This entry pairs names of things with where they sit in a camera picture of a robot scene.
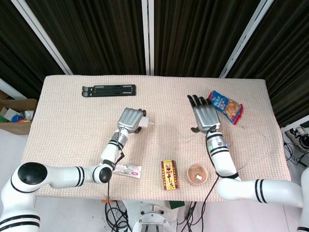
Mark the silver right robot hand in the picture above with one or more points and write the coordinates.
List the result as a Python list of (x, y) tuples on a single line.
[(206, 116)]

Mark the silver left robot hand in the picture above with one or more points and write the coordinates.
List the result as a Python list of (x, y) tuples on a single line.
[(129, 118)]

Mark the white rectangular block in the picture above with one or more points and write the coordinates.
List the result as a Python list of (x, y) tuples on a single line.
[(145, 122)]

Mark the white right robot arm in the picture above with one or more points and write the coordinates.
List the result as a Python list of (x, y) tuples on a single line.
[(241, 188)]

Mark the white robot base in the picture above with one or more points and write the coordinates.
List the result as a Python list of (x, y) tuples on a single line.
[(150, 217)]

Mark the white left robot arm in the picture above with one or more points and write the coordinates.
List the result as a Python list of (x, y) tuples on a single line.
[(62, 176)]

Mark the blue snack bag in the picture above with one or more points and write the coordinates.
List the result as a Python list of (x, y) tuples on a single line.
[(228, 106)]

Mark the black folding laptop stand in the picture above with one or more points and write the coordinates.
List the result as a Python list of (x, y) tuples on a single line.
[(108, 90)]

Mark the pink white sachet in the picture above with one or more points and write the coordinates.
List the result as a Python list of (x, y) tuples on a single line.
[(128, 170)]

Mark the beige woven tablecloth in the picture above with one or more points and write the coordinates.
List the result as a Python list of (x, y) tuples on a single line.
[(72, 130)]

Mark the round brown cup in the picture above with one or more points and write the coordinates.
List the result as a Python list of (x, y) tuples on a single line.
[(198, 174)]

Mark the yellow red carton box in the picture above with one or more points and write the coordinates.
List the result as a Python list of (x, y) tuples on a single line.
[(170, 175)]

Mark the dark pleated curtain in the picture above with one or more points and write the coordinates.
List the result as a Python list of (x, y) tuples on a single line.
[(101, 36)]

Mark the black white sneaker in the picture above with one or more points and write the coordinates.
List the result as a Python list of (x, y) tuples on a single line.
[(299, 135)]

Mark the colourful round toy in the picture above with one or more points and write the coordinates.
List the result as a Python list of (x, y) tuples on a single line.
[(18, 119)]

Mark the cardboard box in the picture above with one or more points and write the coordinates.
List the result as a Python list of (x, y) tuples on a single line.
[(14, 128)]

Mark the white frame post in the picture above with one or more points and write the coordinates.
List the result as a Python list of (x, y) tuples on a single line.
[(242, 38), (147, 36), (41, 36)]

